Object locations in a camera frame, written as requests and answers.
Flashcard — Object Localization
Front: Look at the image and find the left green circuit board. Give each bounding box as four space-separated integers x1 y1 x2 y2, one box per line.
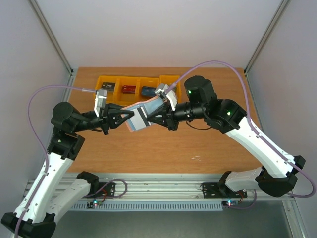
87 200 103 209

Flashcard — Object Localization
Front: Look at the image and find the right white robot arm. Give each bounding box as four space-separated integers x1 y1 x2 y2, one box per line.
147 76 306 198

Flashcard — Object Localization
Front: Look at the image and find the grey slotted cable duct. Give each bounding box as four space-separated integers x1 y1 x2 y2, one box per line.
70 201 222 212

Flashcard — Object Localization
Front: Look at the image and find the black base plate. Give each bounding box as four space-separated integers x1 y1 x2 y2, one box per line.
199 182 248 199
84 182 116 199

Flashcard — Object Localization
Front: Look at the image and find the right green circuit board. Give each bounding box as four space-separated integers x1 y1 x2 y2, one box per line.
222 200 241 207

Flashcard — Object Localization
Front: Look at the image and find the yellow bin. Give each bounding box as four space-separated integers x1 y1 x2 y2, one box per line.
159 75 182 99
96 75 117 103
116 76 138 106
135 77 159 101

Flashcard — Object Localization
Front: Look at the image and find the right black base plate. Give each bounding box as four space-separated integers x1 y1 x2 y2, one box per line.
199 182 248 199

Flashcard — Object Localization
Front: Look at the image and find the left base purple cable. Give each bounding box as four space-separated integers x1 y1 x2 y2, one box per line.
81 178 128 199

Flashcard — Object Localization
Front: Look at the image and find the green circuit board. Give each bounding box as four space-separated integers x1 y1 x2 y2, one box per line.
87 200 103 209
222 200 241 207

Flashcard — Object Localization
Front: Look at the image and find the red card stack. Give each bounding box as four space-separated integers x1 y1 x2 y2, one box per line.
121 85 136 94

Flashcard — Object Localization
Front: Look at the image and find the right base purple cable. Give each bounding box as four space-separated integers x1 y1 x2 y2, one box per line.
226 189 258 210

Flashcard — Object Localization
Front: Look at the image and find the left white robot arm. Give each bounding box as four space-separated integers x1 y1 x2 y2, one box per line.
1 102 134 238

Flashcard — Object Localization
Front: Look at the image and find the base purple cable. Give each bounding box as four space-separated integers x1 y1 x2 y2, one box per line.
81 178 128 199
226 189 258 210

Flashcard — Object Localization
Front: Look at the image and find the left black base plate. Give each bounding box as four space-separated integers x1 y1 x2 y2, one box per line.
84 182 116 199

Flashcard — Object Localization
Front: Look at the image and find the blue card stack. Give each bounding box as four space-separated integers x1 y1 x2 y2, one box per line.
141 86 156 97

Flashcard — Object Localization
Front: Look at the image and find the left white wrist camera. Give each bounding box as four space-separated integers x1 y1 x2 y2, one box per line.
94 89 107 117

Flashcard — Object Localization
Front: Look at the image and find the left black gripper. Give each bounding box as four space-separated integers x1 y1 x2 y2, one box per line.
74 103 136 135

